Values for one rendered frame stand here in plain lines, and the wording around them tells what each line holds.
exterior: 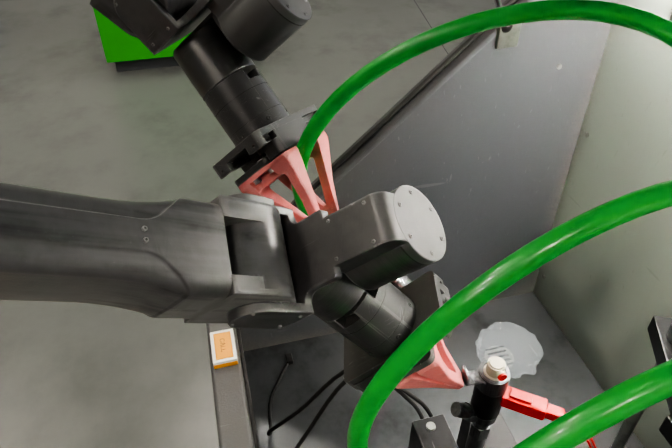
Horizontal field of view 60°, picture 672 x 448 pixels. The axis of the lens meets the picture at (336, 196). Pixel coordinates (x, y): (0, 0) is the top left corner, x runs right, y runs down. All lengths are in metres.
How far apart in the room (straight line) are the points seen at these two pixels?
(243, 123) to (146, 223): 0.20
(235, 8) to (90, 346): 1.75
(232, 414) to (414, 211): 0.41
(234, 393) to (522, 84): 0.52
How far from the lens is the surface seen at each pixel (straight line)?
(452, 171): 0.81
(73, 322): 2.25
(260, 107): 0.52
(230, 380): 0.77
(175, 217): 0.35
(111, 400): 2.00
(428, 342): 0.35
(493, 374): 0.56
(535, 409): 0.59
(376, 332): 0.46
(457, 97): 0.75
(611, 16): 0.46
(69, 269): 0.32
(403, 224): 0.38
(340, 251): 0.39
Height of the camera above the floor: 1.57
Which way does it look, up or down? 37 degrees down
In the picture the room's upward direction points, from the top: straight up
